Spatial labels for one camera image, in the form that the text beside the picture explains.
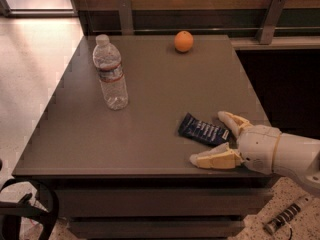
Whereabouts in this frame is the right metal bracket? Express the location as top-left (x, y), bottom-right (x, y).
top-left (256, 0), bottom-right (287, 45)

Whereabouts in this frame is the upper grey drawer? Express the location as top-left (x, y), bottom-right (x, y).
top-left (56, 188), bottom-right (273, 217)

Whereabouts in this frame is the lower grey drawer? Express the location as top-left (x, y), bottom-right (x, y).
top-left (69, 220), bottom-right (244, 239)

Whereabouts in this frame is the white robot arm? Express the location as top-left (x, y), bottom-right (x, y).
top-left (190, 111), bottom-right (320, 197)

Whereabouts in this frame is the grey drawer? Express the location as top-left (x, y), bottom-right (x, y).
top-left (56, 188), bottom-right (273, 217)
top-left (69, 220), bottom-right (244, 239)

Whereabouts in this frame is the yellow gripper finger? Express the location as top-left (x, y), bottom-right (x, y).
top-left (190, 143), bottom-right (243, 170)
top-left (218, 111), bottom-right (252, 138)

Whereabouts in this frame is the metal rail bar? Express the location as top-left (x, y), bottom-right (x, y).
top-left (92, 26), bottom-right (320, 35)

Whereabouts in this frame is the left metal bracket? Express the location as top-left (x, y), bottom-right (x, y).
top-left (117, 0), bottom-right (134, 35)

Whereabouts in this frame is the orange fruit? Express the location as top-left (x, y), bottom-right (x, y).
top-left (174, 31), bottom-right (194, 52)

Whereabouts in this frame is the blue rxbar wrapper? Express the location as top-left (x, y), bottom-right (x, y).
top-left (178, 113), bottom-right (230, 146)

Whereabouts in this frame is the clear plastic water bottle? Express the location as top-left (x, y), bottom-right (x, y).
top-left (92, 34), bottom-right (129, 110)

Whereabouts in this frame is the metal bracket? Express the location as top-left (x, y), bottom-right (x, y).
top-left (117, 0), bottom-right (134, 35)
top-left (256, 0), bottom-right (287, 45)

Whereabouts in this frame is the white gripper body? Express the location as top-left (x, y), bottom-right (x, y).
top-left (237, 125), bottom-right (282, 175)

